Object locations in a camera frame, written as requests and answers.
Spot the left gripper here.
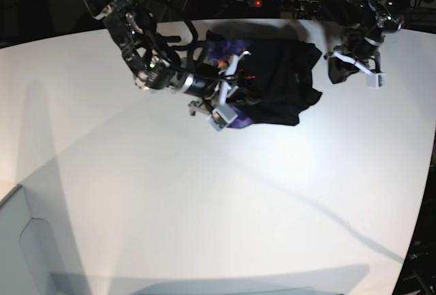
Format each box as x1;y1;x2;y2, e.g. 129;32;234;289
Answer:
324;46;382;84

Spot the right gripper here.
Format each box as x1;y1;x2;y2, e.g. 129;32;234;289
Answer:
187;50;251;117

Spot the black T-shirt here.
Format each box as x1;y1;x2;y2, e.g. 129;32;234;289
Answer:
206;30;322;129

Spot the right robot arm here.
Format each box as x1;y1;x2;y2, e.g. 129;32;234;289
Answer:
83;0;250;123

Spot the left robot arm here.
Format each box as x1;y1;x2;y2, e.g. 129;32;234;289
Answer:
324;0;404;89

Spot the black power strip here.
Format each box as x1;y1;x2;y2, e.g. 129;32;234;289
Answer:
234;0;382;20

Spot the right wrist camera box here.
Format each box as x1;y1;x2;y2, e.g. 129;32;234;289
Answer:
208;104;238;131

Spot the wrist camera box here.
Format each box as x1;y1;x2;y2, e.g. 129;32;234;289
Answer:
208;104;238;131
366;72;387;89

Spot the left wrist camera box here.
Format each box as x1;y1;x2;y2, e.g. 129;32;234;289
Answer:
366;72;387;89

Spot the grey table frame panel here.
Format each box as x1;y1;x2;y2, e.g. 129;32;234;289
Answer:
1;185;92;294

